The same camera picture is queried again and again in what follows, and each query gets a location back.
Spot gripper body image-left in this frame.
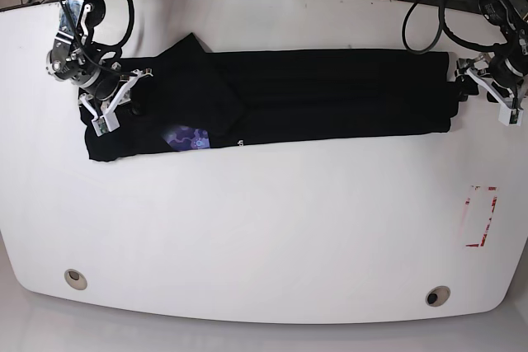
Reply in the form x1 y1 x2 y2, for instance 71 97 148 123
80 73 130 107

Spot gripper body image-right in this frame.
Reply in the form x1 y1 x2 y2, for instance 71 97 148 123
488 57 527 99

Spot black t-shirt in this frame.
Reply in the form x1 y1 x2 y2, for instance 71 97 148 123
85 35 464 162

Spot red tape rectangle marking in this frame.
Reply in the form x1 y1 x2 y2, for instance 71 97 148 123
462 185 498 248

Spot black arm cable image-right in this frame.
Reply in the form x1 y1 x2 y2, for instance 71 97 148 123
402 0 507 55

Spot black arm cable image-left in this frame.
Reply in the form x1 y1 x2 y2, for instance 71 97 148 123
40 0 137 79

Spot left table cable grommet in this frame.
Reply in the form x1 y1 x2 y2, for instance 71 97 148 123
64 269 87 291

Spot table cable grommet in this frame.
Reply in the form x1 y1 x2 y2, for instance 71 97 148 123
426 285 450 307
64 269 87 291

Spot right table cable grommet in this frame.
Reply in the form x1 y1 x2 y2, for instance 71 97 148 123
426 285 450 307

